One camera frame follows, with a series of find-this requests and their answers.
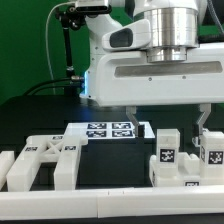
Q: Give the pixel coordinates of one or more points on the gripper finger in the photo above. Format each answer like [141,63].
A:
[139,129]
[205,110]

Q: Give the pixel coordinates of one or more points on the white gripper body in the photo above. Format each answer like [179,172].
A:
[128,79]

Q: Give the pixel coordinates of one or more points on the white chair seat block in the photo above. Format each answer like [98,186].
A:
[190,170]

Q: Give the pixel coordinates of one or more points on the white chair back frame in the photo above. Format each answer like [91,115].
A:
[64,151]

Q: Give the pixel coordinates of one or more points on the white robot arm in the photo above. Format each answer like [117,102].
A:
[155,60]

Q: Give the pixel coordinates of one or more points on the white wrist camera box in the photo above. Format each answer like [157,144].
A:
[133,36]

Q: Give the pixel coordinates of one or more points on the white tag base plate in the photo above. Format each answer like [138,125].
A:
[102,130]

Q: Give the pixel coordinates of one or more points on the black overhead camera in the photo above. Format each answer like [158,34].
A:
[90,7]

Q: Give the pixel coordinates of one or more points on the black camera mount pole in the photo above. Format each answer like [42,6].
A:
[70,20]

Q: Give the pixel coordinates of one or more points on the white front wall bar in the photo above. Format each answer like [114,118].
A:
[105,203]

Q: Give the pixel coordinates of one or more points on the white wall bar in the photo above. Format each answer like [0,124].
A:
[6,161]
[105,203]

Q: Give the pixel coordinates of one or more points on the white left wall bar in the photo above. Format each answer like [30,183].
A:
[6,161]

